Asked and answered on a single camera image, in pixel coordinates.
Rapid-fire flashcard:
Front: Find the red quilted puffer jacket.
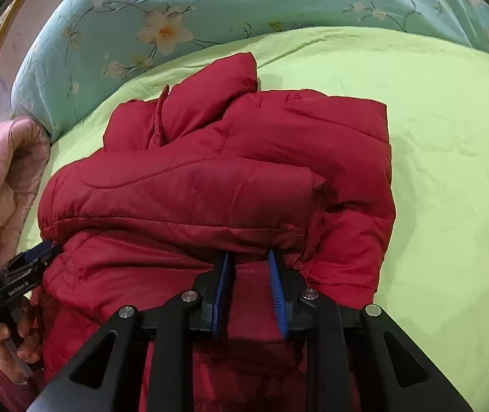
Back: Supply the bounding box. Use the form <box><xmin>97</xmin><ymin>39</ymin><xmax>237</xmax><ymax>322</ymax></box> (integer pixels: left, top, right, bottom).
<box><xmin>33</xmin><ymin>53</ymin><xmax>395</xmax><ymax>411</ymax></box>

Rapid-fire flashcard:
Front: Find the left forearm red sleeve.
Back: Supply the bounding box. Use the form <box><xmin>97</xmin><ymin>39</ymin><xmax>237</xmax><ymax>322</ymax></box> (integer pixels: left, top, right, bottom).
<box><xmin>0</xmin><ymin>369</ymin><xmax>45</xmax><ymax>412</ymax></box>

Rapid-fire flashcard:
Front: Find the person's left hand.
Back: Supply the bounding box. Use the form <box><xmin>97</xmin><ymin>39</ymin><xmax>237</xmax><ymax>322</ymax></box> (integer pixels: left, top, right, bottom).
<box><xmin>0</xmin><ymin>297</ymin><xmax>43</xmax><ymax>383</ymax></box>

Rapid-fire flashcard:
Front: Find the pink quilted blanket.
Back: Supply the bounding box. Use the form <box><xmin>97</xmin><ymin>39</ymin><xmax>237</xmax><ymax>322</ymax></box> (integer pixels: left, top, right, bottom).
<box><xmin>0</xmin><ymin>117</ymin><xmax>50</xmax><ymax>270</ymax></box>

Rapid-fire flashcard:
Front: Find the light green bed sheet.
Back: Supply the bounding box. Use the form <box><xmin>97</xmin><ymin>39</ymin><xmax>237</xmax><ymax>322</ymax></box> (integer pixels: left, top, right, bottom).
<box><xmin>43</xmin><ymin>27</ymin><xmax>489</xmax><ymax>411</ymax></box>

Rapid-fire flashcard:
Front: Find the teal floral quilt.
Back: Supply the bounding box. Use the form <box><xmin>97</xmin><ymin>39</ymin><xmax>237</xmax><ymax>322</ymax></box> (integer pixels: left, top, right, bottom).
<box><xmin>11</xmin><ymin>0</ymin><xmax>489</xmax><ymax>139</ymax></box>

